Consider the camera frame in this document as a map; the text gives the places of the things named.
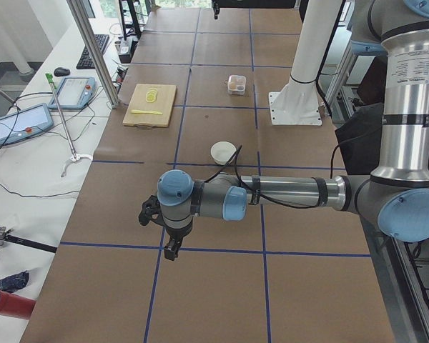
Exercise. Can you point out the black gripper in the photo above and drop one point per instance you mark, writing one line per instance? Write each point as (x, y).
(176, 236)
(216, 11)

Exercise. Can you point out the clear plastic egg box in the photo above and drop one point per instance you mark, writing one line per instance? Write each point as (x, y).
(241, 89)

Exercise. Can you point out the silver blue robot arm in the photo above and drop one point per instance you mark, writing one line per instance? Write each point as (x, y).
(394, 197)

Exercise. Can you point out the white bowl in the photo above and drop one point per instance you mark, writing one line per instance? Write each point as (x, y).
(222, 151)

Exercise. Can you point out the wooden cutting board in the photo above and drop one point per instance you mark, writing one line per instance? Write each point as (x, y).
(164, 103)

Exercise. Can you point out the yellow plastic knife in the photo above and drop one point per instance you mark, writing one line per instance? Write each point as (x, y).
(149, 112)

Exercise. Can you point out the long reacher grabber tool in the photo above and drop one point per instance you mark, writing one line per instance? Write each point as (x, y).
(75, 156)

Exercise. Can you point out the far teach pendant tablet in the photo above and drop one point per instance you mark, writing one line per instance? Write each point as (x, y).
(74, 92)

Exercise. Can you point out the teach pendant tablet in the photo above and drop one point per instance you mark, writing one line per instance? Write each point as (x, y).
(25, 124)
(74, 92)

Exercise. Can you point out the black computer mouse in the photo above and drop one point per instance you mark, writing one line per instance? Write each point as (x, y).
(61, 71)

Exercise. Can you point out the black tripod rod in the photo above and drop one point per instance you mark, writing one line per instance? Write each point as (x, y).
(5, 236)

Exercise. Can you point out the seated person dark jacket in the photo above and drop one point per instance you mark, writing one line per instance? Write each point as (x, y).
(361, 134)

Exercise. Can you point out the red cylinder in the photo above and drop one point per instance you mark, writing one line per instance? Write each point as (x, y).
(15, 306)

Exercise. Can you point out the near teach pendant tablet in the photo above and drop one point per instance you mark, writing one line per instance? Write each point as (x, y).
(25, 124)

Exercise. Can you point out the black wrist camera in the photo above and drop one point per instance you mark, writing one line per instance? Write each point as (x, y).
(151, 212)

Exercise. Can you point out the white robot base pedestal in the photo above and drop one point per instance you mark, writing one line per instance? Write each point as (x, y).
(297, 103)

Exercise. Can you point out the aluminium frame post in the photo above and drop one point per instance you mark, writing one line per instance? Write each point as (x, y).
(82, 21)

